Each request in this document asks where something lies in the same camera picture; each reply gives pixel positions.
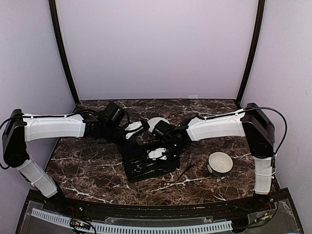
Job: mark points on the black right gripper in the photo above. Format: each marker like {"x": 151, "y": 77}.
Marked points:
{"x": 161, "y": 156}

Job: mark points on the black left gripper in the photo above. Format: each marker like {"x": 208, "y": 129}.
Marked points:
{"x": 130, "y": 145}

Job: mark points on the black hair clip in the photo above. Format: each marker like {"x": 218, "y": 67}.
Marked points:
{"x": 186, "y": 169}

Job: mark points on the silver hair cutting scissors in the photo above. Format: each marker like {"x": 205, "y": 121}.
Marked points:
{"x": 140, "y": 168}

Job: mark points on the black zippered tool case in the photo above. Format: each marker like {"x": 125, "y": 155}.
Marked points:
{"x": 150, "y": 160}

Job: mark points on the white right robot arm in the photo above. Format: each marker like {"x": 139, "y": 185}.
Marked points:
{"x": 250, "y": 122}

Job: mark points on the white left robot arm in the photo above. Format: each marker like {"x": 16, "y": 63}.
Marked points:
{"x": 21, "y": 128}

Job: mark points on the white bowl with teal base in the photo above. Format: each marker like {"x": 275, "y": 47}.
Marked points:
{"x": 219, "y": 164}

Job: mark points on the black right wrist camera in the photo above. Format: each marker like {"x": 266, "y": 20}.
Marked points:
{"x": 163, "y": 131}

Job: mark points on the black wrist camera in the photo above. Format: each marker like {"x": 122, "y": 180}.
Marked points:
{"x": 112, "y": 114}
{"x": 163, "y": 131}

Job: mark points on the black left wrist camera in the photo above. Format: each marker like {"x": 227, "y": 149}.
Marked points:
{"x": 112, "y": 114}

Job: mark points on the black left frame post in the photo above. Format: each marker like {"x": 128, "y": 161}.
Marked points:
{"x": 61, "y": 50}

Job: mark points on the black frame post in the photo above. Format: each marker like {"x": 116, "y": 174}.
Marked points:
{"x": 252, "y": 51}
{"x": 61, "y": 50}

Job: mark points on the black right frame post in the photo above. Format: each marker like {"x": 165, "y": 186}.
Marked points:
{"x": 252, "y": 51}

